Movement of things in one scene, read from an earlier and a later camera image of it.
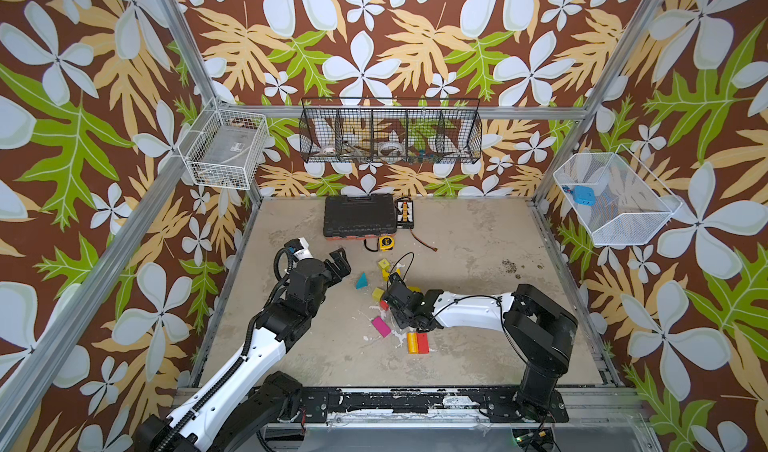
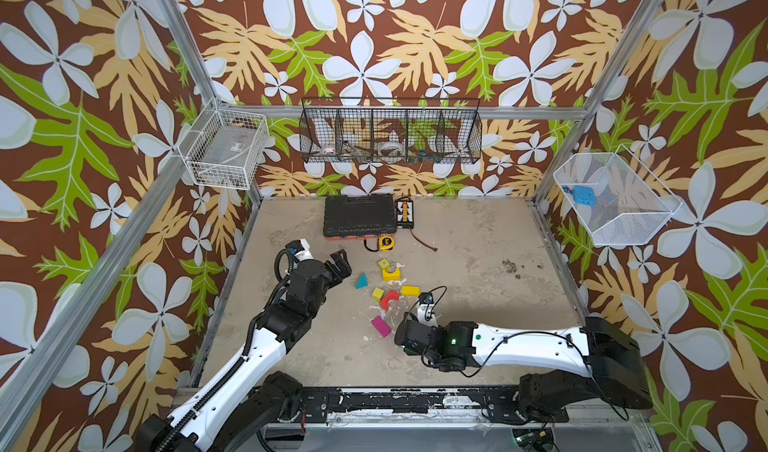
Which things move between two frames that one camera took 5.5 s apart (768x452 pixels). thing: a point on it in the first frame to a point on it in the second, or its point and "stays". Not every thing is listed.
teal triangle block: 362,281 stays
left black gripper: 340,262 stays
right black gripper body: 403,299 to 405,334
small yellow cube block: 377,294 stays
